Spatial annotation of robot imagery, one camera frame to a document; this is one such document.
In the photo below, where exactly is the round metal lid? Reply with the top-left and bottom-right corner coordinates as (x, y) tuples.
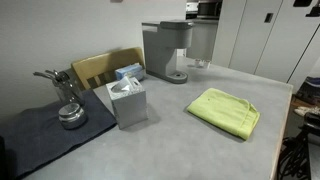
(58, 103), (87, 129)

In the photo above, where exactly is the black tripod stand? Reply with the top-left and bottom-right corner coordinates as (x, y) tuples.
(276, 113), (320, 180)

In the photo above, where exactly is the blue wipes box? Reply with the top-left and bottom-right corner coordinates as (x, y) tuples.
(115, 63), (144, 80)

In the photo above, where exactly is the coffee pod cup near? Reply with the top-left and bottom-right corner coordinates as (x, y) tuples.
(203, 60), (211, 69)

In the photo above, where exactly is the grey tissue box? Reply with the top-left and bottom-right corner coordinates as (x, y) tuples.
(106, 77), (148, 129)

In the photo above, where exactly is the coffee pod cup far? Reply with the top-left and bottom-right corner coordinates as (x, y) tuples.
(194, 59), (201, 67)

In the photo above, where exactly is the coffee pod cup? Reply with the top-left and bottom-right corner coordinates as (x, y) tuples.
(203, 60), (211, 69)
(194, 59), (201, 67)

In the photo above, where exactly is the grey pod coffee machine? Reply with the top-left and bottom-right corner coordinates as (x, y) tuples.
(142, 20), (193, 84)

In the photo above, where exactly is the wooden chair back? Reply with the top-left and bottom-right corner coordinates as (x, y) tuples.
(71, 47), (145, 90)

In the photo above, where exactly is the yellow-green cloth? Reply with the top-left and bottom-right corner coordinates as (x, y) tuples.
(187, 88), (260, 140)

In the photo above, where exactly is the dark blue cloth mat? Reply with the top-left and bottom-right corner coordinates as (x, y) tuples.
(0, 90), (117, 179)

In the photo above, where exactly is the black microwave oven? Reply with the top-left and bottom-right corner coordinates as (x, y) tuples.
(197, 0), (222, 18)

